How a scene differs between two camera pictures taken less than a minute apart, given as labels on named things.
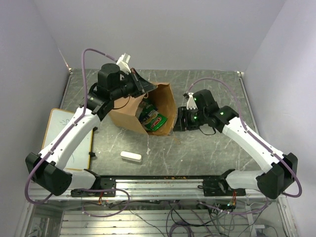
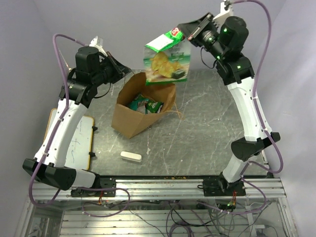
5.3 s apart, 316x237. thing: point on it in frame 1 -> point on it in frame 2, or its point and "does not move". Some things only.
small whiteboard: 80,157 does not move
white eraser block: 131,156 does not move
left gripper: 142,86 -> 119,70
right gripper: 181,125 -> 193,29
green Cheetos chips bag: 149,116 -> 167,59
